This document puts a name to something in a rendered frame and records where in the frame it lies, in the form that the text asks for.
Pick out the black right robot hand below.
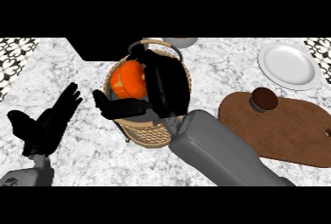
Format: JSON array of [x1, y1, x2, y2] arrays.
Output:
[[92, 44, 192, 121]]

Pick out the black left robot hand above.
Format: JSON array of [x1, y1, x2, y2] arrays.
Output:
[[6, 81, 85, 158]]

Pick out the orange squash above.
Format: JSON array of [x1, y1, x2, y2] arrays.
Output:
[[110, 59, 150, 100]]

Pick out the tiered wicker basket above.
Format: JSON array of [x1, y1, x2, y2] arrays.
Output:
[[102, 38, 194, 150]]

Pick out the brown wooden cutting board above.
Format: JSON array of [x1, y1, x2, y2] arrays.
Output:
[[218, 91, 331, 169]]

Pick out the grey bowl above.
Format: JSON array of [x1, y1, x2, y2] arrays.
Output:
[[160, 37, 200, 49]]

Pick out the black flat appliance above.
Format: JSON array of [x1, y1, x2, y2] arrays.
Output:
[[65, 37, 147, 62]]

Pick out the white plate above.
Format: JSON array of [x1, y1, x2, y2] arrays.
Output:
[[256, 41, 325, 92]]

